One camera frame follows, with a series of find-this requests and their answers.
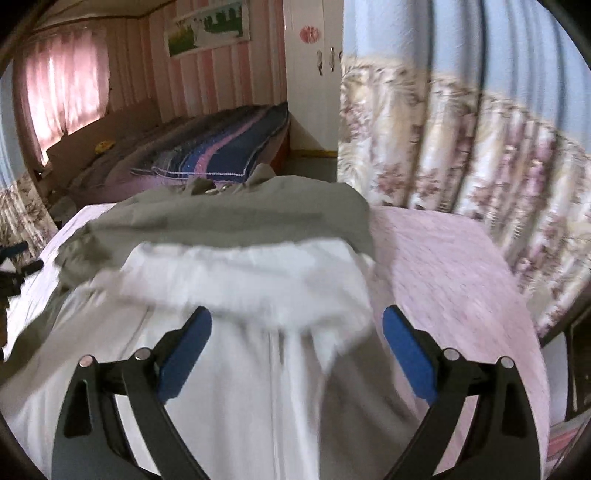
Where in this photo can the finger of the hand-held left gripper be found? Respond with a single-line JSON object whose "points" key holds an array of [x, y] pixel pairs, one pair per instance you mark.
{"points": [[14, 250], [25, 268]]}

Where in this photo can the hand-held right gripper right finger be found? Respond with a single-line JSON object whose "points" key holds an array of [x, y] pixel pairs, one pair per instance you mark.
{"points": [[408, 355]]}

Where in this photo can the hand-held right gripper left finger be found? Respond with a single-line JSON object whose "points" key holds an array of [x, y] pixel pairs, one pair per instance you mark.
{"points": [[184, 355]]}

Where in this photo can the olive jacket with white lining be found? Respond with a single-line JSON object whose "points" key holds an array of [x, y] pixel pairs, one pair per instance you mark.
{"points": [[231, 221]]}

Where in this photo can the narrow blue floral curtain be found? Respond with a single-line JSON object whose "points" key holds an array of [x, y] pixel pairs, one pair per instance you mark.
{"points": [[16, 207]]}

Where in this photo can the yellow plush toy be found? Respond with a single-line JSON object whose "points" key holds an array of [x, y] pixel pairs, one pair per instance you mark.
{"points": [[102, 146]]}

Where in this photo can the pink window curtain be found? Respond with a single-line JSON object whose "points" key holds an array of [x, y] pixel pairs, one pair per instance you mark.
{"points": [[60, 92]]}

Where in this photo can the bed with brown headboard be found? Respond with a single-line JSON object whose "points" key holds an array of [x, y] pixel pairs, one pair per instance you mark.
{"points": [[115, 120]]}

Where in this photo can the striped blue pink blanket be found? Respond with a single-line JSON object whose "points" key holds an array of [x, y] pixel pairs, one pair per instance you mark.
{"points": [[221, 147]]}

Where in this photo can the wide blue floral curtain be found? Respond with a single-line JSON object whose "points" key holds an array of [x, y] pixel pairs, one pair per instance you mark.
{"points": [[461, 115]]}

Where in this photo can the white wardrobe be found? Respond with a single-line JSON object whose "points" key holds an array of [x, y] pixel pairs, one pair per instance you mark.
{"points": [[309, 106]]}

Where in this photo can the pink flower decoration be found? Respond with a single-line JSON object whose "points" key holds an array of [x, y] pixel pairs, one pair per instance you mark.
{"points": [[310, 33]]}

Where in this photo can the framed wall picture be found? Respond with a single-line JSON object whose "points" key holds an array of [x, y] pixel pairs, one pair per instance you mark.
{"points": [[207, 32]]}

